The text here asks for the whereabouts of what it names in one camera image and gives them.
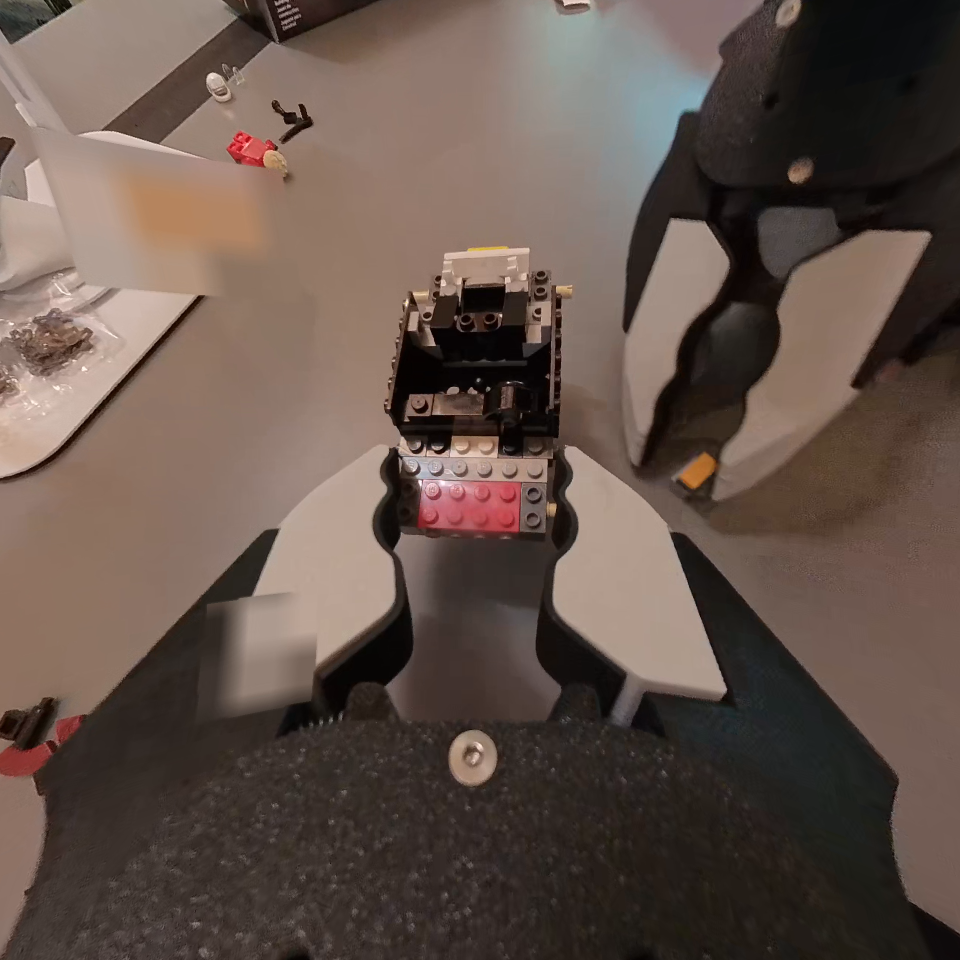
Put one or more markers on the clear small brick piece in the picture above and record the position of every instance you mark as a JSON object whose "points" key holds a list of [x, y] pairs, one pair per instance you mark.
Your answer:
{"points": [[238, 75]]}

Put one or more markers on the black cardboard box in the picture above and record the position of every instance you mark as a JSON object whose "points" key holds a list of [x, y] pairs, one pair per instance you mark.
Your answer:
{"points": [[300, 15]]}

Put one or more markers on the red toy brick piece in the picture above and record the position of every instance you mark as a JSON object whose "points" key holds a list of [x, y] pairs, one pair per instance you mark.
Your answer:
{"points": [[247, 148]]}

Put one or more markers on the white rounded tray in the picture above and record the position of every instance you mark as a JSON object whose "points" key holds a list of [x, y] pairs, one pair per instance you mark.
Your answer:
{"points": [[150, 322]]}

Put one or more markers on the black toy brick vehicle model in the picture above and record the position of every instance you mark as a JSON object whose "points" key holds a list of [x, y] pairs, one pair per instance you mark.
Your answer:
{"points": [[469, 510]]}

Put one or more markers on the black hook brick piece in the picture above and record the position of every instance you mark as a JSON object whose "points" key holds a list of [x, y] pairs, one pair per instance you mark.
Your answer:
{"points": [[279, 106]]}

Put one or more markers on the black bar brick piece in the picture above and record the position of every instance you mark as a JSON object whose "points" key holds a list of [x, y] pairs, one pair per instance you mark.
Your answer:
{"points": [[300, 124]]}

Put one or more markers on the grey desk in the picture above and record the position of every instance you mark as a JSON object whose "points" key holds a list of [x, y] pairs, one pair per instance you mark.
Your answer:
{"points": [[487, 150]]}

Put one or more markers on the white small brick piece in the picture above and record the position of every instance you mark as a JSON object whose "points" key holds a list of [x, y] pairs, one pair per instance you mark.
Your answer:
{"points": [[219, 86], [574, 4]]}

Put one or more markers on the pile of orange black bricks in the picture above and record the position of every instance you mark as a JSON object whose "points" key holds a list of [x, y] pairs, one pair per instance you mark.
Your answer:
{"points": [[22, 757]]}

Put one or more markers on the clear bag of brick pieces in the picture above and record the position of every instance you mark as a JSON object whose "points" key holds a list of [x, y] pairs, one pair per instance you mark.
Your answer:
{"points": [[52, 345]]}

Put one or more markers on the small orange brick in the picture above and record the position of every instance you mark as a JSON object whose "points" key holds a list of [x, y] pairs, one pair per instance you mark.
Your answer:
{"points": [[697, 472]]}

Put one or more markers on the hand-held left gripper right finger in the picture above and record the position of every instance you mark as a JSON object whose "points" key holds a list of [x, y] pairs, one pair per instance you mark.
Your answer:
{"points": [[630, 600]]}

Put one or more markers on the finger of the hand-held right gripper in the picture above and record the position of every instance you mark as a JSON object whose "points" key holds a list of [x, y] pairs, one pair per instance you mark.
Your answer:
{"points": [[832, 315], [660, 300]]}

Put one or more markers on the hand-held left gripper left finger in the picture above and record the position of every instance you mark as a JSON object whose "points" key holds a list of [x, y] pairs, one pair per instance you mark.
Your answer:
{"points": [[337, 540]]}

